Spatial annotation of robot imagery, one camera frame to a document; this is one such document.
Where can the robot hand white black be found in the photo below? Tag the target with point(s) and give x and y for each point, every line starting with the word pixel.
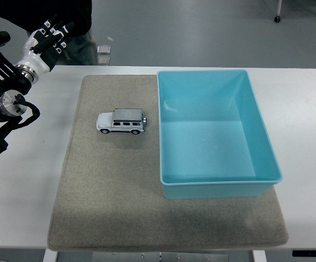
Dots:
pixel 35 61

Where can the white toy car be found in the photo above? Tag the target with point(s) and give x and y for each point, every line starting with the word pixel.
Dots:
pixel 125 120

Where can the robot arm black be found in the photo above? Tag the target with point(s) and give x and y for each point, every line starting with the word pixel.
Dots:
pixel 7 79

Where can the blue plastic box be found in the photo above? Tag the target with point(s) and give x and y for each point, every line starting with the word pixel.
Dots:
pixel 207 147

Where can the person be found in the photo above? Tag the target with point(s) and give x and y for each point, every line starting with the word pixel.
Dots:
pixel 76 11

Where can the silver floor socket plate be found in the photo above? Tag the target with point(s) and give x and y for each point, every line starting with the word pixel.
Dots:
pixel 103 60
pixel 104 49

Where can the beige fabric mat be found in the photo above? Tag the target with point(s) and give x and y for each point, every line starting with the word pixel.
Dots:
pixel 106 177

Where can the white table leg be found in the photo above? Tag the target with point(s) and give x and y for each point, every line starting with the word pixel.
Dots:
pixel 50 256
pixel 259 256

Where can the grey metal plate with screws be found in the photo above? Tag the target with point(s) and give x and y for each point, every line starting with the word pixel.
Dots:
pixel 160 257

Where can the black caster wheel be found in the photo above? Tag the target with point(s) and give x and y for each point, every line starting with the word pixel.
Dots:
pixel 277 19

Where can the white cart leg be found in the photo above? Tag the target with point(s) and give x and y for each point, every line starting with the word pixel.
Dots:
pixel 279 6

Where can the black table control panel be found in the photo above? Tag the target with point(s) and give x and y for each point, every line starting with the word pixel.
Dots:
pixel 312 253

